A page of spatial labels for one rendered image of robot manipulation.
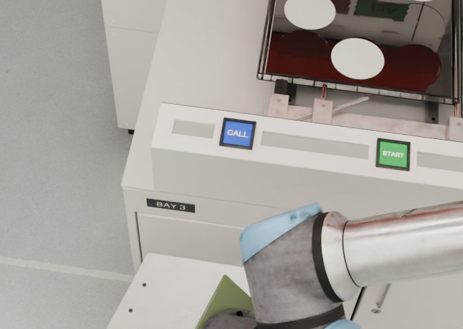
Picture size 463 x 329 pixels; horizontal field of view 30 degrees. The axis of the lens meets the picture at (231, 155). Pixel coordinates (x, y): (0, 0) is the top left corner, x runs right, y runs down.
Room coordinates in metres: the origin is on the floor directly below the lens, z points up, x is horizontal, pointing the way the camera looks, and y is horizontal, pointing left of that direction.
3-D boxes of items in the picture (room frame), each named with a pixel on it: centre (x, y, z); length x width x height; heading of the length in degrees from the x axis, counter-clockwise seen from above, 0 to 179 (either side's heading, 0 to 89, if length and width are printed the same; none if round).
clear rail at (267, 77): (0.99, -0.22, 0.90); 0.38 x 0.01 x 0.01; 85
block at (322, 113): (0.91, -0.16, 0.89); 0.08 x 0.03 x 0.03; 175
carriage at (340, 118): (0.90, -0.23, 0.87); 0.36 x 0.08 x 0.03; 85
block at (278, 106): (0.92, -0.08, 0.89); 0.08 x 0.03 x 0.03; 175
